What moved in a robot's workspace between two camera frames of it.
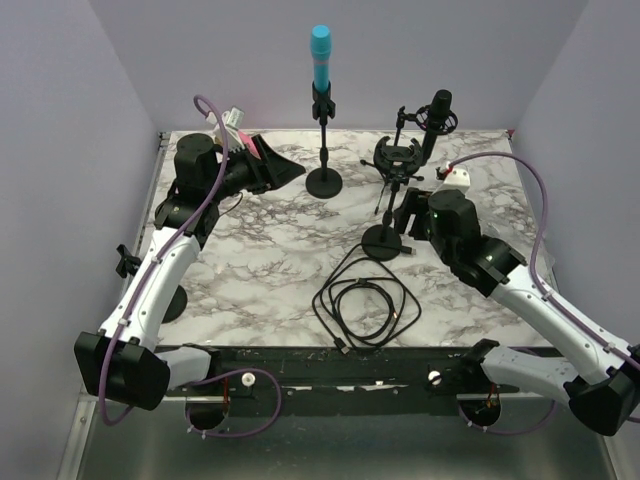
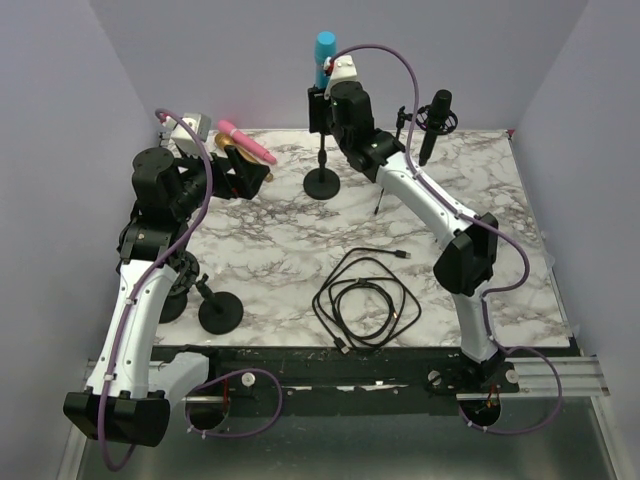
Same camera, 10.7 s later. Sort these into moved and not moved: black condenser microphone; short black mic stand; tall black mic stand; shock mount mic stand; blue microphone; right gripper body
Moved: blue microphone; right gripper body; shock mount mic stand
Not moved: tall black mic stand; black condenser microphone; short black mic stand
